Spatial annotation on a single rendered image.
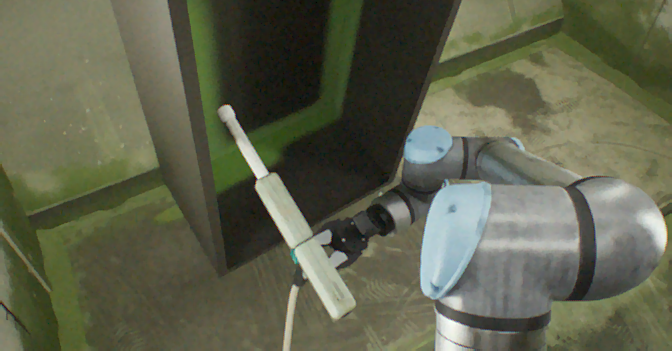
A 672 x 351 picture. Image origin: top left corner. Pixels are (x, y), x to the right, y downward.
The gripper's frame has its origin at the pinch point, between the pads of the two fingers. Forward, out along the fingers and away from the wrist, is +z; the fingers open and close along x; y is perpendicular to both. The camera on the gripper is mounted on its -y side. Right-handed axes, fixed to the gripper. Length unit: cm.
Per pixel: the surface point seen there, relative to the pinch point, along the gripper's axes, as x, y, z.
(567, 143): -6, 79, -155
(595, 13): 39, 72, -217
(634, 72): 4, 75, -213
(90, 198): 76, 108, 27
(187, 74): 29.4, -32.5, 9.7
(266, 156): 40, 51, -23
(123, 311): 29, 99, 34
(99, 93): 103, 86, 7
